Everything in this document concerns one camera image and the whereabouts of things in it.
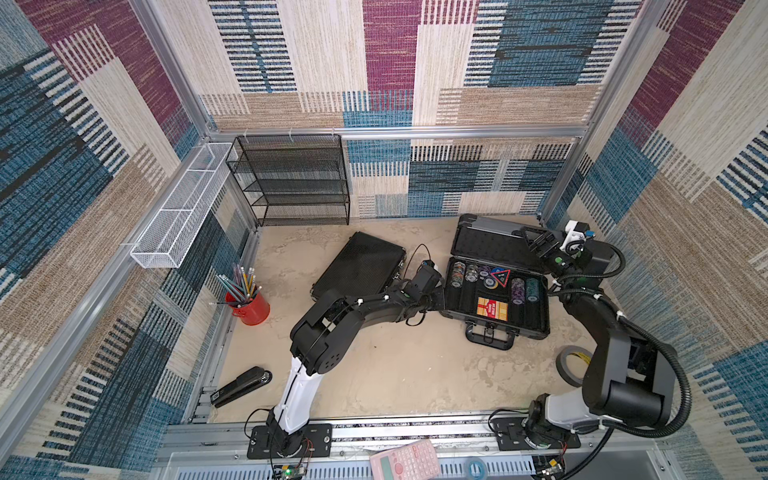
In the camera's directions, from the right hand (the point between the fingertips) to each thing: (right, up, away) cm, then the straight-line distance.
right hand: (528, 240), depth 86 cm
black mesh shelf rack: (-74, +23, +25) cm, 81 cm away
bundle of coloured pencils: (-82, -14, +4) cm, 84 cm away
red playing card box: (-7, -21, +8) cm, 24 cm away
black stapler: (-76, -37, -6) cm, 85 cm away
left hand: (-20, -19, +8) cm, 29 cm away
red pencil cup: (-81, -21, +7) cm, 84 cm away
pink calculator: (-33, -51, -16) cm, 63 cm away
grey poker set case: (-4, -14, +14) cm, 20 cm away
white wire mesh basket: (-91, -1, -15) cm, 92 cm away
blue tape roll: (-19, -53, -15) cm, 59 cm away
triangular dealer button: (-2, -12, +14) cm, 18 cm away
